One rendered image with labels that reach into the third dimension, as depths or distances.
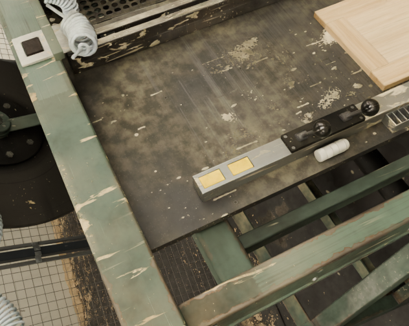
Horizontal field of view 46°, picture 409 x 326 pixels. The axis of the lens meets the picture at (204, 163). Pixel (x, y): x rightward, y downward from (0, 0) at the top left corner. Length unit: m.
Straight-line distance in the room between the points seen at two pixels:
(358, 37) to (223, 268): 0.73
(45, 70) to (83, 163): 0.29
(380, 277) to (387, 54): 0.84
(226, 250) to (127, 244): 0.23
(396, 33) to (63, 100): 0.89
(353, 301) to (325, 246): 0.98
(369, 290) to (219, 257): 0.96
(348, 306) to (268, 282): 1.06
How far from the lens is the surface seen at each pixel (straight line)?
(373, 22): 1.45
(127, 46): 1.32
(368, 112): 1.05
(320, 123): 0.99
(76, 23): 1.14
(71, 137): 1.07
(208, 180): 1.04
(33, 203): 1.60
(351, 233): 1.00
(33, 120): 1.77
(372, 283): 1.89
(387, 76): 1.31
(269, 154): 1.08
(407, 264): 1.80
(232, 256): 1.04
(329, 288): 3.02
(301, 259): 0.96
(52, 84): 1.18
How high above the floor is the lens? 2.35
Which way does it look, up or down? 40 degrees down
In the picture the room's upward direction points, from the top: 93 degrees counter-clockwise
